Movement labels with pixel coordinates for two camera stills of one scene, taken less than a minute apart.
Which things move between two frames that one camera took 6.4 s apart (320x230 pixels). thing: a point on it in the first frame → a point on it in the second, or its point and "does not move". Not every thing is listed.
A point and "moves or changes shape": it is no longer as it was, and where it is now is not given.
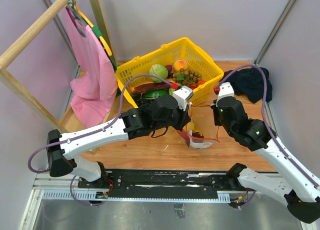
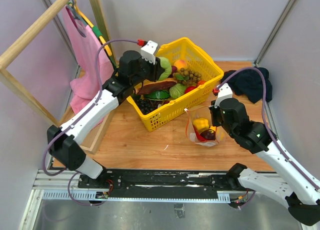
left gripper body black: (177, 120) → (148, 71)
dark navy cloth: (250, 82) does not move
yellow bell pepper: (190, 126) → (201, 123)
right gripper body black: (218, 120) does not move
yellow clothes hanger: (95, 29) does not move
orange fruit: (200, 82) does not move
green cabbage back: (159, 71) moves or changes shape
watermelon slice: (154, 94) does not move
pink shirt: (92, 98) does not move
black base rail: (119, 183) does not move
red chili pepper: (184, 134) → (200, 137)
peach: (180, 64) does not move
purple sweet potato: (169, 68) → (174, 69)
